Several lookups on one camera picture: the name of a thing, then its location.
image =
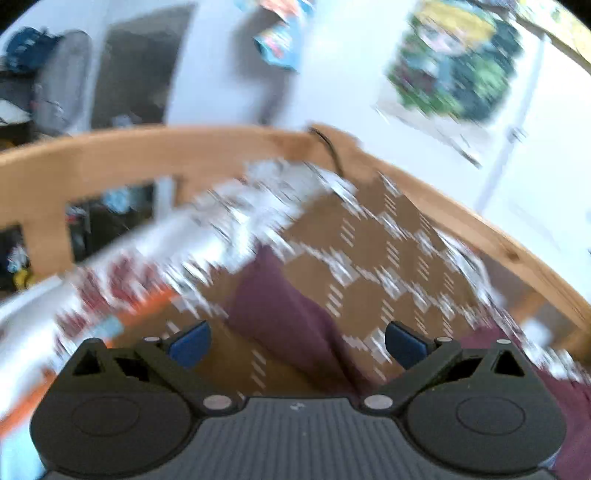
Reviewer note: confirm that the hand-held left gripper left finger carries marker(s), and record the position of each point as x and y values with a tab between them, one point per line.
191	345

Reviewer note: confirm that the wall poster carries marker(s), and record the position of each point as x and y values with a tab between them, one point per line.
455	69

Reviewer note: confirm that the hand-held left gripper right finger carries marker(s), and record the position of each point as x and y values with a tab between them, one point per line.
406	347

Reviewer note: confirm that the blue bag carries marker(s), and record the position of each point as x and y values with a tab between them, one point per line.
27	48

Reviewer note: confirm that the colourful hanging print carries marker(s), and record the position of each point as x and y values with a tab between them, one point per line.
279	41

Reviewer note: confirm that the brown patterned blanket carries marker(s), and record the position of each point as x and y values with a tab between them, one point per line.
369	249

